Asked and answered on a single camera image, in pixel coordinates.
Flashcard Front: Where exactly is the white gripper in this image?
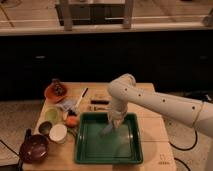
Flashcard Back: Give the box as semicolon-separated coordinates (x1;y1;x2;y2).
107;107;127;129

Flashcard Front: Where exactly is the green plastic tray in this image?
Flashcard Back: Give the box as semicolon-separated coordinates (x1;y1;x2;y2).
74;112;143;164

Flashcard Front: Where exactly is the orange carrot toy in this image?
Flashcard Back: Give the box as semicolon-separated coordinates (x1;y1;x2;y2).
65;116;79;128

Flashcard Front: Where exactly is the black floor cable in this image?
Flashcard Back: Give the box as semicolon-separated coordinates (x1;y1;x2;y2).
165;119;199;171

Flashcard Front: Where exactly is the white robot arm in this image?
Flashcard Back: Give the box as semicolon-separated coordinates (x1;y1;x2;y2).
107;74;213;171

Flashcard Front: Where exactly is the white round container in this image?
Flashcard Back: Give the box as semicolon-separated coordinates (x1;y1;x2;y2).
49;124;67;144

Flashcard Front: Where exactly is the small dark metal bowl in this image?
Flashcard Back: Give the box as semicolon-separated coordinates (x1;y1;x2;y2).
38;121;52;135

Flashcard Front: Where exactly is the dark red pot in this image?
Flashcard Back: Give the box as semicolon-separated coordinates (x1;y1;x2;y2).
19;129;49;164

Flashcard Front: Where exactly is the dark rectangular block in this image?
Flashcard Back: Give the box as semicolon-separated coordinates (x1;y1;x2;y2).
90;95;109;105

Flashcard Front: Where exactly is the clear plastic bag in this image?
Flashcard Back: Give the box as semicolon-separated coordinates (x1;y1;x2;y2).
56;99;77;112

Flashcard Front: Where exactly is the small wooden stick toy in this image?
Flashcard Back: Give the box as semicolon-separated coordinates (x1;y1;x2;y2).
88;106;108;111

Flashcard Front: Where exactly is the brown pinecone toy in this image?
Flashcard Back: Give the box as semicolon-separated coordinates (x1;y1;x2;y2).
52;79;65;96

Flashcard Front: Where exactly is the orange plate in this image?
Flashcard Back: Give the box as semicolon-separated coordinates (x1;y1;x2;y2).
44;84;67;103

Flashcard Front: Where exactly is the grey-blue sponge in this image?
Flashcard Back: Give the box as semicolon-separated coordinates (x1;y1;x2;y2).
101;125;113;136

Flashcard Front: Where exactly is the green plastic cup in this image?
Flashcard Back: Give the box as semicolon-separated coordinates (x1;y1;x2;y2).
45;108;60;125

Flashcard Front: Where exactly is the wooden chair frame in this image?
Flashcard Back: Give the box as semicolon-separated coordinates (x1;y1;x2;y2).
54;0;134;31

